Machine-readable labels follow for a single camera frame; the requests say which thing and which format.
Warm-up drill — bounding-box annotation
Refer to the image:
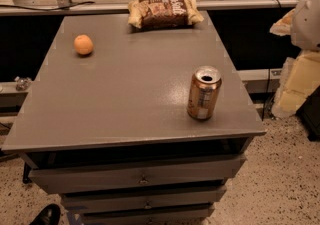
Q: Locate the small shiny metal object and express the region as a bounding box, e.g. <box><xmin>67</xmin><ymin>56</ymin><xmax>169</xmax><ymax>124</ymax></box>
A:
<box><xmin>14</xmin><ymin>77</ymin><xmax>32</xmax><ymax>91</ymax></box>

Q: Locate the grey drawer cabinet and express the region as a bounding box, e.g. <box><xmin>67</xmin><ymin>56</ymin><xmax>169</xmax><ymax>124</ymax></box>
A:
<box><xmin>1</xmin><ymin>11</ymin><xmax>267</xmax><ymax>225</ymax></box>

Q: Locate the grey drawer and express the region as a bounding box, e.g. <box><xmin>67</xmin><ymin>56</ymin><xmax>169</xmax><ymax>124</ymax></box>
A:
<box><xmin>81</xmin><ymin>204</ymin><xmax>214</xmax><ymax>225</ymax></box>
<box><xmin>29</xmin><ymin>154</ymin><xmax>246</xmax><ymax>194</ymax></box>
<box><xmin>62</xmin><ymin>185</ymin><xmax>226</xmax><ymax>213</ymax></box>

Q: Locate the black shoe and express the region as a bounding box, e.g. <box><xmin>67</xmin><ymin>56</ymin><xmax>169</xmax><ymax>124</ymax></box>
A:
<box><xmin>29</xmin><ymin>204</ymin><xmax>61</xmax><ymax>225</ymax></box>

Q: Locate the middle grey drawer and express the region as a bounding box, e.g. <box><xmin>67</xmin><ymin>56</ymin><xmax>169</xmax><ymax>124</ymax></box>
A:
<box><xmin>62</xmin><ymin>185</ymin><xmax>226</xmax><ymax>213</ymax></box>

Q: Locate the grey metal rail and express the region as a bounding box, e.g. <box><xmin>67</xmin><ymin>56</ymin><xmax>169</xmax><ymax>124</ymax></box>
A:
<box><xmin>0</xmin><ymin>0</ymin><xmax>298</xmax><ymax>16</ymax></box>

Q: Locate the orange soda can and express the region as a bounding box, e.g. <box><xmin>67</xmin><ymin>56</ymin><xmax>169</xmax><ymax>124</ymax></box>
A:
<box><xmin>187</xmin><ymin>66</ymin><xmax>222</xmax><ymax>120</ymax></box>

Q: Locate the top grey drawer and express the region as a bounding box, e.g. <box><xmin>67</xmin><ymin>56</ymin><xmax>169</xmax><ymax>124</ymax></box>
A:
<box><xmin>29</xmin><ymin>154</ymin><xmax>246</xmax><ymax>194</ymax></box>

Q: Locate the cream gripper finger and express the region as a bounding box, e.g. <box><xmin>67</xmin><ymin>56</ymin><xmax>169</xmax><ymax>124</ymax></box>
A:
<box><xmin>271</xmin><ymin>50</ymin><xmax>320</xmax><ymax>118</ymax></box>
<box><xmin>269</xmin><ymin>9</ymin><xmax>295</xmax><ymax>36</ymax></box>

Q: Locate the brown chip bag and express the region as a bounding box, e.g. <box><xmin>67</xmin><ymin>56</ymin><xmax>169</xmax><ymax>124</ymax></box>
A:
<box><xmin>128</xmin><ymin>0</ymin><xmax>204</xmax><ymax>29</ymax></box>

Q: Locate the bottom grey drawer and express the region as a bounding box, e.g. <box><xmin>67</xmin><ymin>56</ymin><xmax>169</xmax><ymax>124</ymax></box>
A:
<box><xmin>81</xmin><ymin>204</ymin><xmax>214</xmax><ymax>225</ymax></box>

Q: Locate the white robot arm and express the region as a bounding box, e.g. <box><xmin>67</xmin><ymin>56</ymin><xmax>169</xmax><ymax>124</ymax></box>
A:
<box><xmin>270</xmin><ymin>0</ymin><xmax>320</xmax><ymax>118</ymax></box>

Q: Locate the orange fruit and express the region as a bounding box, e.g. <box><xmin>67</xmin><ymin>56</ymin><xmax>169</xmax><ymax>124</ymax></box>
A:
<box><xmin>74</xmin><ymin>35</ymin><xmax>94</xmax><ymax>55</ymax></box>

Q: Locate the black cable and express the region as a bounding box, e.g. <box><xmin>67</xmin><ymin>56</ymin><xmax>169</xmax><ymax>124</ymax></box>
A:
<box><xmin>0</xmin><ymin>0</ymin><xmax>96</xmax><ymax>12</ymax></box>

